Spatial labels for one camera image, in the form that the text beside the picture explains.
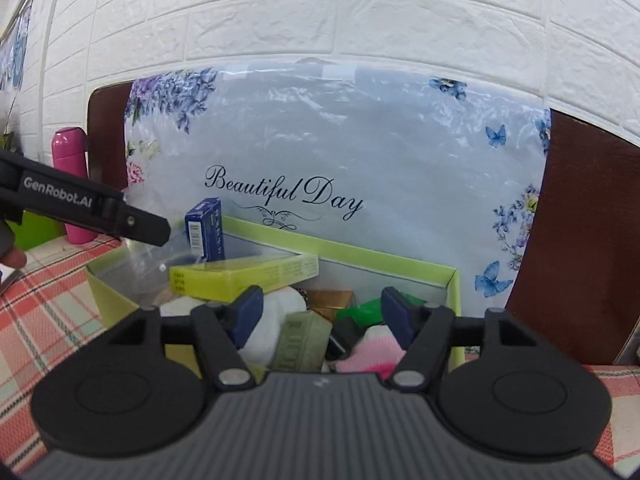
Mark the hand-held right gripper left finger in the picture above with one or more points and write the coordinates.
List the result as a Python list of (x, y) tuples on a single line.
[(250, 310)]

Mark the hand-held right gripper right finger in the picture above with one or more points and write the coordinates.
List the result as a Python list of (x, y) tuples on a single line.
[(395, 312)]

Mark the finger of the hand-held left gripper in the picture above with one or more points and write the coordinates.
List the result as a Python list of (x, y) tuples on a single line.
[(147, 227)]

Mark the green plastic item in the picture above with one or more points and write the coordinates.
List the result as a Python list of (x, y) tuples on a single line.
[(365, 310)]

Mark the white glove with pink cuff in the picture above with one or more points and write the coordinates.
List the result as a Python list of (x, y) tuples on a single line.
[(277, 325)]

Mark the yellow-green medicine box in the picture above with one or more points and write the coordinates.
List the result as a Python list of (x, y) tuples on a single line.
[(240, 275)]

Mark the olive green small box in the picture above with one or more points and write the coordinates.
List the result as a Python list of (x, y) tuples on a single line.
[(302, 342)]

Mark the blue medicine box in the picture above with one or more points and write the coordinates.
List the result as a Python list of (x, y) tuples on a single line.
[(210, 230)]

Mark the tan long box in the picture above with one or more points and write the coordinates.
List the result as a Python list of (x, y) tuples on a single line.
[(332, 300)]

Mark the lime green cardboard box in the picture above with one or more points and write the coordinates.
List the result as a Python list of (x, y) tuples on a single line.
[(112, 300)]

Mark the person's left hand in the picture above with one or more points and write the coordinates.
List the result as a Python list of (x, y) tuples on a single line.
[(12, 258)]

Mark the pink thermos bottle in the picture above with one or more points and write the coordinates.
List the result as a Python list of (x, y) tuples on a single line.
[(70, 160)]

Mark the plaid bedsheet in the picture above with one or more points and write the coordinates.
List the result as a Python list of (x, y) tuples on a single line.
[(45, 320)]

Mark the floral plastic-wrapped pillow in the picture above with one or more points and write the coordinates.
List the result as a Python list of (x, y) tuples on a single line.
[(375, 160)]

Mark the brown wooden headboard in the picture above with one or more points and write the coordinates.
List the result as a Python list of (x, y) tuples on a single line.
[(590, 240)]

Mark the wall poster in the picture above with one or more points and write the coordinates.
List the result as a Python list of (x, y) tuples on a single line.
[(17, 55)]

